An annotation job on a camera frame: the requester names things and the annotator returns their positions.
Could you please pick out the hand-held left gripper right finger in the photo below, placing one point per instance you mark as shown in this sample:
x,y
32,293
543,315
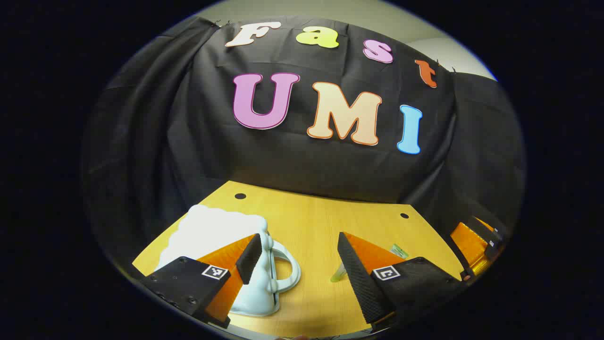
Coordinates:
x,y
358,278

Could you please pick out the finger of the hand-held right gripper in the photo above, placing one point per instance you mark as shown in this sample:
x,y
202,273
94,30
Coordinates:
x,y
469,248
483,233

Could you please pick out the black backdrop cloth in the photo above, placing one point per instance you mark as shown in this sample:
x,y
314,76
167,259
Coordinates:
x,y
302,165

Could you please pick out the green cap skincare tube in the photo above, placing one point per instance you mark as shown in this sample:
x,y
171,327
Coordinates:
x,y
399,250

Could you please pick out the pale blue small suitcase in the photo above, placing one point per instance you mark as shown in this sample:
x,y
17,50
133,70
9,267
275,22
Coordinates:
x,y
212,231

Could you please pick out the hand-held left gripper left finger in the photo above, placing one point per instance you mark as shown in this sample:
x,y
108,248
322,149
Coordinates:
x,y
250,259

